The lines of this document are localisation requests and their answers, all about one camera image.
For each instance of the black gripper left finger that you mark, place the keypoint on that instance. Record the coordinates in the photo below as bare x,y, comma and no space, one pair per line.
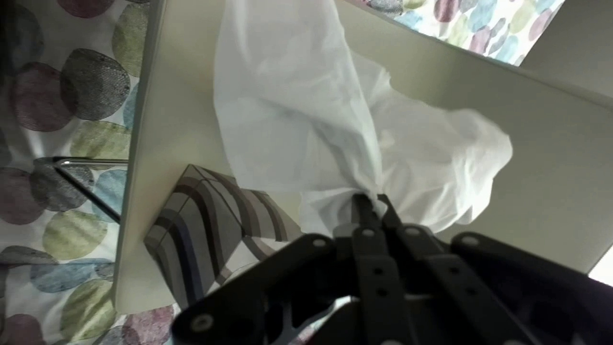
307,287

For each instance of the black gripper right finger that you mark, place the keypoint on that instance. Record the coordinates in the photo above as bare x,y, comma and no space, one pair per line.
499,293

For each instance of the striped grey cloth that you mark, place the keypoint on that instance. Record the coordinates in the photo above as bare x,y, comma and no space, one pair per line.
198,222

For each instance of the spotted pastel duvet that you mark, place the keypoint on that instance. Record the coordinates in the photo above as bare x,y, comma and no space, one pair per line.
83,82

